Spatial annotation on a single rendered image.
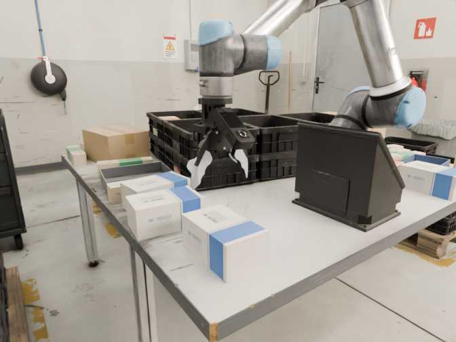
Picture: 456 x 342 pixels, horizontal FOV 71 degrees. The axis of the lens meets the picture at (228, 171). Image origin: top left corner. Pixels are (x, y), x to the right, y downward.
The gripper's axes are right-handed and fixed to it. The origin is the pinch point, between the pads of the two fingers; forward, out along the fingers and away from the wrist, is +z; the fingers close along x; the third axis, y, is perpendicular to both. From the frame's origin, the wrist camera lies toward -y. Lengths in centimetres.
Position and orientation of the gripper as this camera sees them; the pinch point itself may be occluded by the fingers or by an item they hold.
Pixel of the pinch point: (222, 185)
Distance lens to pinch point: 75.0
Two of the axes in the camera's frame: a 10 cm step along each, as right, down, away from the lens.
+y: -5.8, -2.3, 7.9
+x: -8.2, 1.6, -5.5
